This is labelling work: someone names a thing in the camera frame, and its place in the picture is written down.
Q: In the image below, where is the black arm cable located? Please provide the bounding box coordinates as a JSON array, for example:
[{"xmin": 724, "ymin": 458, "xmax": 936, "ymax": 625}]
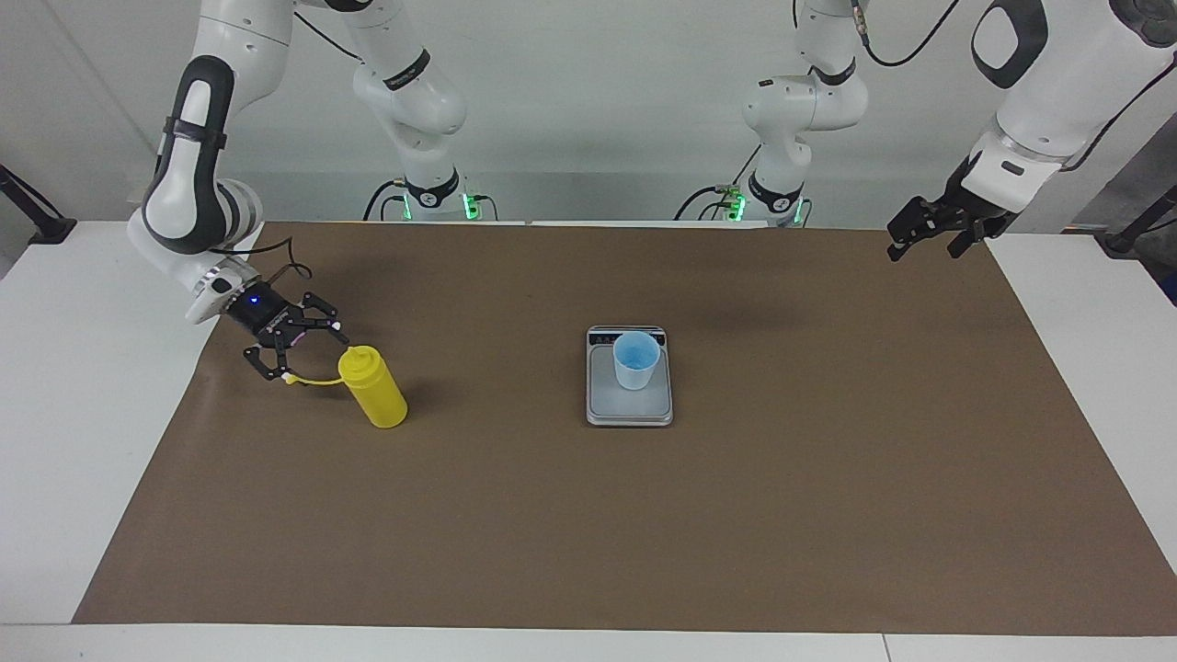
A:
[
  {"xmin": 207, "ymin": 237, "xmax": 314, "ymax": 281},
  {"xmin": 851, "ymin": 0, "xmax": 1177, "ymax": 176}
]

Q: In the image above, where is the grey slanted board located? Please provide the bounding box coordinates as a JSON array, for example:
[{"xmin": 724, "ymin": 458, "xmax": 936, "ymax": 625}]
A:
[{"xmin": 1067, "ymin": 115, "xmax": 1177, "ymax": 235}]

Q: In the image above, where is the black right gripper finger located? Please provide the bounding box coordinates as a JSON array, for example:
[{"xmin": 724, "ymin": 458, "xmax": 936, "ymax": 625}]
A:
[
  {"xmin": 244, "ymin": 331, "xmax": 300, "ymax": 382},
  {"xmin": 296, "ymin": 292, "xmax": 350, "ymax": 346}
]

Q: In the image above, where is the black base cable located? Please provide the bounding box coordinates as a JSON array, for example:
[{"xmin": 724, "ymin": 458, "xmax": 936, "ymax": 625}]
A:
[
  {"xmin": 674, "ymin": 147, "xmax": 764, "ymax": 222},
  {"xmin": 363, "ymin": 179, "xmax": 410, "ymax": 222}
]

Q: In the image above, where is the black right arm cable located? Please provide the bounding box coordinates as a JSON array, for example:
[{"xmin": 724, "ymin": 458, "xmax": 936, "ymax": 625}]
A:
[{"xmin": 207, "ymin": 237, "xmax": 314, "ymax": 281}]

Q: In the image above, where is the yellow squeeze bottle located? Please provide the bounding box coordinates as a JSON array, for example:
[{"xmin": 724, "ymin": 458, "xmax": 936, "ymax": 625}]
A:
[{"xmin": 285, "ymin": 346, "xmax": 408, "ymax": 429}]

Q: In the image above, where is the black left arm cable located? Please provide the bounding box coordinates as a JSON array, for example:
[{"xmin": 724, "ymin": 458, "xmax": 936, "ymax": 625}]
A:
[{"xmin": 851, "ymin": 0, "xmax": 1177, "ymax": 176}]

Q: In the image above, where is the silver digital kitchen scale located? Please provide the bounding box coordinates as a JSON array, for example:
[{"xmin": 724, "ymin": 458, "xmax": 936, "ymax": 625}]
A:
[{"xmin": 586, "ymin": 325, "xmax": 675, "ymax": 428}]

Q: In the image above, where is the black camera stand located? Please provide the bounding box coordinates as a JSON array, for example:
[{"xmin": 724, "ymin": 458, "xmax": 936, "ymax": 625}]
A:
[
  {"xmin": 0, "ymin": 164, "xmax": 77, "ymax": 245},
  {"xmin": 1103, "ymin": 184, "xmax": 1177, "ymax": 256}
]

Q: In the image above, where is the brown table mat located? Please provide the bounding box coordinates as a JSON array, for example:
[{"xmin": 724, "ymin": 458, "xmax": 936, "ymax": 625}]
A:
[{"xmin": 72, "ymin": 221, "xmax": 1177, "ymax": 637}]

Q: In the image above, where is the light blue plastic cup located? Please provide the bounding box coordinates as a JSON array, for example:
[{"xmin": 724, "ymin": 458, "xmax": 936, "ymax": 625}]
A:
[{"xmin": 613, "ymin": 333, "xmax": 661, "ymax": 392}]

